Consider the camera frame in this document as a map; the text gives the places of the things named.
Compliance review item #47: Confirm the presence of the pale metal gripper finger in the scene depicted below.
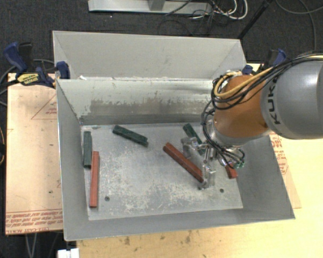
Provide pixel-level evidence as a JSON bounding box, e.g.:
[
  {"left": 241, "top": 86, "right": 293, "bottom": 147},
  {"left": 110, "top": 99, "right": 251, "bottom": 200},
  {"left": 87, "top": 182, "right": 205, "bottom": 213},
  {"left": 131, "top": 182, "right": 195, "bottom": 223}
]
[
  {"left": 181, "top": 137, "right": 203, "bottom": 159},
  {"left": 198, "top": 163, "right": 217, "bottom": 191}
]

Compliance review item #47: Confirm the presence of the dark green flat block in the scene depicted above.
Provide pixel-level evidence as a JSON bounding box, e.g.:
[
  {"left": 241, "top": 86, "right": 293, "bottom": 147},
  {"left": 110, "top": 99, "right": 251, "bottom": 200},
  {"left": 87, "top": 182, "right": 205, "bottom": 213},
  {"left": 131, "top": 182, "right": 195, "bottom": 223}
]
[
  {"left": 112, "top": 124, "right": 149, "bottom": 148},
  {"left": 182, "top": 123, "right": 206, "bottom": 156},
  {"left": 83, "top": 131, "right": 94, "bottom": 169}
]

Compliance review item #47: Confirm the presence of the red-brown flat block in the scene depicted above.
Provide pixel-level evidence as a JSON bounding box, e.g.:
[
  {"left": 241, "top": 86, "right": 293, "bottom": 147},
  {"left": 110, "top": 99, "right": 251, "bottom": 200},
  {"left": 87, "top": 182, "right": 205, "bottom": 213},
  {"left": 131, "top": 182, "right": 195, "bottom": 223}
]
[
  {"left": 224, "top": 163, "right": 239, "bottom": 180},
  {"left": 89, "top": 150, "right": 101, "bottom": 209},
  {"left": 162, "top": 142, "right": 205, "bottom": 184}
]

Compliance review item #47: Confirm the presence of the grey metal bin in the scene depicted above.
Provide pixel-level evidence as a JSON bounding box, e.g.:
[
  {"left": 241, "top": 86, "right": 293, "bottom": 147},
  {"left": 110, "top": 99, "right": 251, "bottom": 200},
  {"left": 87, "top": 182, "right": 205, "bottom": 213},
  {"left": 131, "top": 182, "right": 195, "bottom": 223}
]
[{"left": 52, "top": 30, "right": 296, "bottom": 242}]

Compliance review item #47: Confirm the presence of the brown cardboard board, red print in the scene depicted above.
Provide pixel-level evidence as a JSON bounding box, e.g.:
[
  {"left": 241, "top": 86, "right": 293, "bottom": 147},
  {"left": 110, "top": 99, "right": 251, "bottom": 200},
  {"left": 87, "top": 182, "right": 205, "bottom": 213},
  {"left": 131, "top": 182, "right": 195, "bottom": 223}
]
[{"left": 4, "top": 73, "right": 302, "bottom": 237}]

